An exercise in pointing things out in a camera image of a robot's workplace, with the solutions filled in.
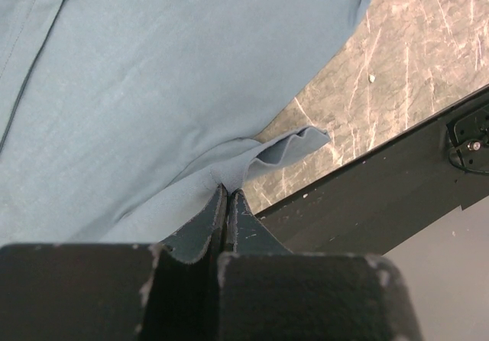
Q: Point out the grey-blue t-shirt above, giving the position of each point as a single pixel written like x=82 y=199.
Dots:
x=119 y=118

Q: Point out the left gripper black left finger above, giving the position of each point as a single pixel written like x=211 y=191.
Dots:
x=135 y=291

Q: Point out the black base beam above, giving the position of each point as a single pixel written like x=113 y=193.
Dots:
x=382 y=198

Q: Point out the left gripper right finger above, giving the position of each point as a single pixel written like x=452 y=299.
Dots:
x=269 y=293

